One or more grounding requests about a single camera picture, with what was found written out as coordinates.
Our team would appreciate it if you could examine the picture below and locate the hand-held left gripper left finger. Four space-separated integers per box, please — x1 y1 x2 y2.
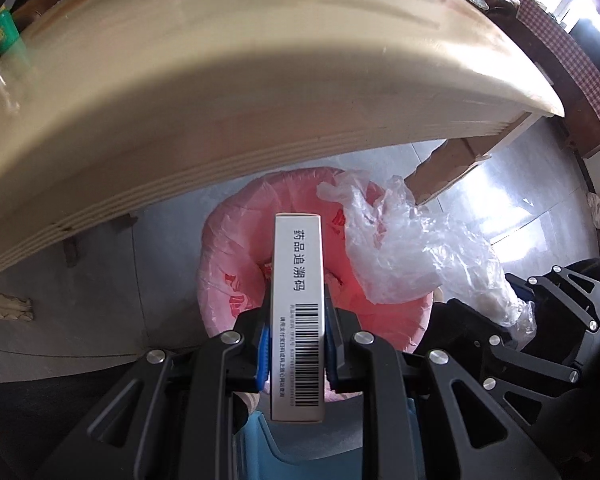
35 310 273 480

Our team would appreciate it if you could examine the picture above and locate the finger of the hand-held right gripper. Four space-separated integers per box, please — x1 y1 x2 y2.
505 265 600 333
434 299 582 397

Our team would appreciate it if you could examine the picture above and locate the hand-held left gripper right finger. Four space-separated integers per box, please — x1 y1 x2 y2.
322 307 566 480

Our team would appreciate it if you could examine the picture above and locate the white medicine box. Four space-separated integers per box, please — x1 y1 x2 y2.
271 213 327 423

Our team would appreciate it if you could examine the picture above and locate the pink lined trash bin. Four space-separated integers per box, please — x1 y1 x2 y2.
197 166 435 356

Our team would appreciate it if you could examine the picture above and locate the clear plastic bag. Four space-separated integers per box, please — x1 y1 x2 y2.
316 169 537 351

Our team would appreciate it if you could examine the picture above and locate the light blue plastic object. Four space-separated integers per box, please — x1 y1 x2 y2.
235 395 421 480

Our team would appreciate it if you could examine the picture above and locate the small cardboard box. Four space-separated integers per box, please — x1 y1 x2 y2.
404 137 491 206

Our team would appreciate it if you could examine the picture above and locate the table with checkered cloth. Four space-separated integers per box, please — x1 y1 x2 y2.
517 0 600 158

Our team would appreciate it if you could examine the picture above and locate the black monitor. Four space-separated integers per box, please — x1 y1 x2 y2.
570 17 600 57

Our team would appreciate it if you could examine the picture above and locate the cream coffee table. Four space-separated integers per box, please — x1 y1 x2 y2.
0 0 566 321

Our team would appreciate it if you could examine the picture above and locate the window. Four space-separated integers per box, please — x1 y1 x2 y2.
530 0 598 31

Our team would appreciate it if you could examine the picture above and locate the green water bottle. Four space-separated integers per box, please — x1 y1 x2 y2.
0 7 22 56

